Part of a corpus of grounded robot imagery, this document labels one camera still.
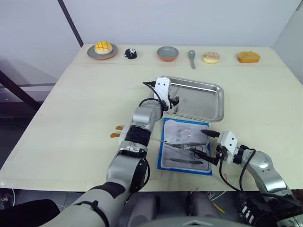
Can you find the silver scalpel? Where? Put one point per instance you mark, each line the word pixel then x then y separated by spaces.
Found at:
pixel 184 161

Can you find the sprinkled donut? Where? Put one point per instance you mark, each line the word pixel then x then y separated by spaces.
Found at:
pixel 211 58

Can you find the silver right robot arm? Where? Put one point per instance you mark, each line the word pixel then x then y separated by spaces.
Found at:
pixel 267 172

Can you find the dark diagonal wall beam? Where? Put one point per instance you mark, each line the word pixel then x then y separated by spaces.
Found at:
pixel 71 23

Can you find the small black and white toy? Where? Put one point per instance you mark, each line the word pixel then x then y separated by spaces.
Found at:
pixel 130 53

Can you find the orange cake slice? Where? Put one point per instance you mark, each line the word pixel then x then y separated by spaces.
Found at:
pixel 249 57

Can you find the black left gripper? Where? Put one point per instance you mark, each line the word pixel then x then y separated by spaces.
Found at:
pixel 171 102

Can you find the yellow stick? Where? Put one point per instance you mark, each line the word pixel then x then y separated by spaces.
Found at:
pixel 219 206

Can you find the yellow pineapple bun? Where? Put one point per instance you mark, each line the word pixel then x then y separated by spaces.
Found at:
pixel 103 47

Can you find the dark metal frame bar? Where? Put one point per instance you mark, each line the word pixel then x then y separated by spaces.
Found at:
pixel 20 91

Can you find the silver tweezers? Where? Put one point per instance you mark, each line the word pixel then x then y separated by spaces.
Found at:
pixel 182 143

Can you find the black rounded shape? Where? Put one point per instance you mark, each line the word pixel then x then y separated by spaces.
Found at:
pixel 28 212

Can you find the metal tray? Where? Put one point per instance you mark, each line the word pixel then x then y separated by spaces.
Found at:
pixel 201 101

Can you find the orange brown tab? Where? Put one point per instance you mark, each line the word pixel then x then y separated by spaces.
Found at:
pixel 115 135
pixel 118 127

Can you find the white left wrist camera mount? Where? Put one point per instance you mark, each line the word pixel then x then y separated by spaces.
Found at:
pixel 162 91

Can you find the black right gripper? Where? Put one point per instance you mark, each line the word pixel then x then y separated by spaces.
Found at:
pixel 219 152

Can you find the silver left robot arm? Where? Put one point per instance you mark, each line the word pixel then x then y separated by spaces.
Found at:
pixel 137 118

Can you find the blue surgical instrument pack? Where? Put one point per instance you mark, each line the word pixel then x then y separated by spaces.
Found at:
pixel 176 165

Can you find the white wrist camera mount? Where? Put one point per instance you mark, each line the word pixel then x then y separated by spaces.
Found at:
pixel 162 91
pixel 227 143

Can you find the grey plate with orange rim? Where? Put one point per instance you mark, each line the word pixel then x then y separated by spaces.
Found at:
pixel 93 54

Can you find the grey spoon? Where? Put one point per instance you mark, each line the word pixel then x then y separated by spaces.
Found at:
pixel 192 58

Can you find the grey rounded robot leg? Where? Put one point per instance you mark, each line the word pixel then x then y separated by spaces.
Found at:
pixel 201 205
pixel 144 210

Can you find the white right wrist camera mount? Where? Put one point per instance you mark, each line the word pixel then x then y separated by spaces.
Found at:
pixel 227 143

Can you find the grey bowl with orange outside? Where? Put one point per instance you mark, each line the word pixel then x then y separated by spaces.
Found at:
pixel 167 54

